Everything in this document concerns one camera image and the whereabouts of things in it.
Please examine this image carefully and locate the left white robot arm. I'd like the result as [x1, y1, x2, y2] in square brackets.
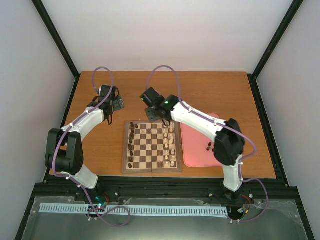
[45, 85, 124, 202]

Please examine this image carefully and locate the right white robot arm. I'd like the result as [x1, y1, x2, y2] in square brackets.
[140, 87, 246, 195]

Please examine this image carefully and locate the wooden chess board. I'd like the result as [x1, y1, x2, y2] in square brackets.
[122, 120, 183, 174]

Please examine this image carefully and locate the pink plastic tray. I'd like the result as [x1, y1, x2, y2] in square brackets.
[180, 123, 222, 168]

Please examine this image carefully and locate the black aluminium frame rail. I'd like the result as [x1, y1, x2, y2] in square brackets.
[31, 176, 300, 202]

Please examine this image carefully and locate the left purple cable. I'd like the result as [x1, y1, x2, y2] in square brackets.
[51, 66, 133, 228]

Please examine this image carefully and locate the light blue cable duct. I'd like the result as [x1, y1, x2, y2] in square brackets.
[38, 203, 228, 218]

